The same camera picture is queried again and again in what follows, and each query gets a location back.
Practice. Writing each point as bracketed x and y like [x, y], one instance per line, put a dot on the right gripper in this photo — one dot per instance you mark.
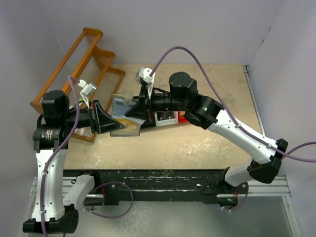
[145, 107]

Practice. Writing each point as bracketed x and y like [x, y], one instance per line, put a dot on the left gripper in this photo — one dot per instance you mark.
[101, 121]

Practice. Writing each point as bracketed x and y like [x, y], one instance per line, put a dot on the grey card holder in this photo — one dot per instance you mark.
[120, 106]

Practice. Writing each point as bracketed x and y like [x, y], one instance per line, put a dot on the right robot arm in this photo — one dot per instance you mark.
[207, 113]

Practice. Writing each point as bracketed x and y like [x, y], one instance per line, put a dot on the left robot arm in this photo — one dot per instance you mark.
[53, 213]

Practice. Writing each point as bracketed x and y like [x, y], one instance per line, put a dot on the gold card in holder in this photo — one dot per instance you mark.
[130, 128]

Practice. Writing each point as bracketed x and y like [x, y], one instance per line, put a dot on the black cards in white bin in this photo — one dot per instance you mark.
[165, 116]

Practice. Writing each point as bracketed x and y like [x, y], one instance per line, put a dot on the white plastic bin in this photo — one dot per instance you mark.
[166, 122]

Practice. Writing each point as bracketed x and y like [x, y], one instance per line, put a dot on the red plastic bin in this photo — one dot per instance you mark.
[181, 119]

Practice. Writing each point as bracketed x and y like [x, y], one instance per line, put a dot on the orange wooden rack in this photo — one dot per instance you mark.
[85, 60]

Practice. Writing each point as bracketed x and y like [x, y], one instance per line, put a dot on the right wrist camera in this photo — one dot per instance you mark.
[145, 78]

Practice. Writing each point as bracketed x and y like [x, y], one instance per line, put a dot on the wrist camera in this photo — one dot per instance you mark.
[87, 90]
[145, 78]

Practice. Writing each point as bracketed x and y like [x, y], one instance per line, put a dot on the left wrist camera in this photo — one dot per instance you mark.
[87, 90]

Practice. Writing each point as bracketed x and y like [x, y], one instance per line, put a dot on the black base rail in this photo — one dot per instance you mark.
[186, 185]

